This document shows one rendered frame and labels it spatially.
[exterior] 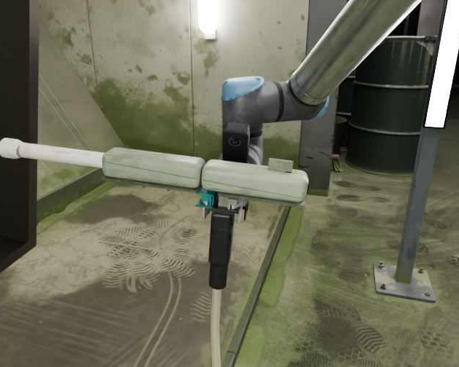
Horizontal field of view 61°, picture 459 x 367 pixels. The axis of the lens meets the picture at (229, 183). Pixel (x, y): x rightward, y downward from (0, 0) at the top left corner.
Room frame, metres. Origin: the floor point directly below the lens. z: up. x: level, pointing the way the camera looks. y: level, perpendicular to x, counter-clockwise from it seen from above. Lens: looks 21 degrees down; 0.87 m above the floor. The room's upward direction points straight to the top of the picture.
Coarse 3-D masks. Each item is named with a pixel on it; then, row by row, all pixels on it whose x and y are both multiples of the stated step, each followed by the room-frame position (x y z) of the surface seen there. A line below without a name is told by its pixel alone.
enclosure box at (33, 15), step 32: (0, 0) 0.72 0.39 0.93; (32, 0) 0.69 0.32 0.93; (0, 32) 0.72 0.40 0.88; (32, 32) 0.69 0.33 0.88; (0, 64) 0.73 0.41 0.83; (32, 64) 0.70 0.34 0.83; (0, 96) 0.73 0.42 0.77; (32, 96) 0.70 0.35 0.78; (0, 128) 0.73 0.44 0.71; (32, 128) 0.70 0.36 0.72; (0, 160) 0.73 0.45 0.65; (32, 160) 0.70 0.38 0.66; (0, 192) 0.74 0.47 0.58; (32, 192) 0.71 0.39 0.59; (0, 224) 0.74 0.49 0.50; (32, 224) 0.71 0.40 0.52; (0, 256) 0.67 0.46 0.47
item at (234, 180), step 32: (64, 160) 0.58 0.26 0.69; (96, 160) 0.57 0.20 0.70; (128, 160) 0.55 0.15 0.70; (160, 160) 0.54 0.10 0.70; (192, 160) 0.55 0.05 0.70; (288, 160) 0.53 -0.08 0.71; (224, 192) 0.53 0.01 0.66; (256, 192) 0.51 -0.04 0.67; (288, 192) 0.51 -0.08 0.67; (224, 224) 0.53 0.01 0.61; (224, 256) 0.53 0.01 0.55
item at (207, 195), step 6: (198, 192) 0.53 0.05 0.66; (204, 192) 0.53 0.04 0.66; (210, 192) 0.53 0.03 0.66; (216, 192) 0.55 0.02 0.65; (204, 198) 0.53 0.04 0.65; (210, 198) 0.53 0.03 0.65; (216, 198) 0.56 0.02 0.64; (198, 204) 0.53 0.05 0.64; (204, 204) 0.53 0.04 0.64; (210, 204) 0.53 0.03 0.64
